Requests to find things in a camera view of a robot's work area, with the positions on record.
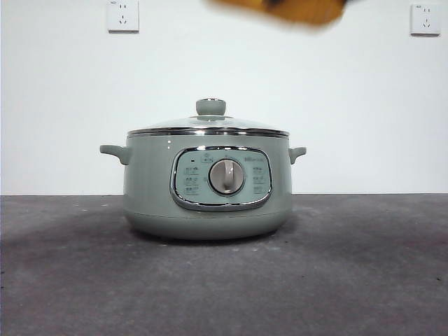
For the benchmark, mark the white wall socket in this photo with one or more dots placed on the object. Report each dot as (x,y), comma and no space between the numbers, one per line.
(123,17)
(425,20)

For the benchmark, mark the sage green electric cooking pot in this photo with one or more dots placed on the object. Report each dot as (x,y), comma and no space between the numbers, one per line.
(150,182)

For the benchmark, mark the yellow corn cob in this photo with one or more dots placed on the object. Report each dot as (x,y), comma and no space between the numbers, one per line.
(301,12)

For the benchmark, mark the glass lid with green knob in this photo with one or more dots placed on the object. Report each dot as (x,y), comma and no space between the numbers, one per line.
(210,106)

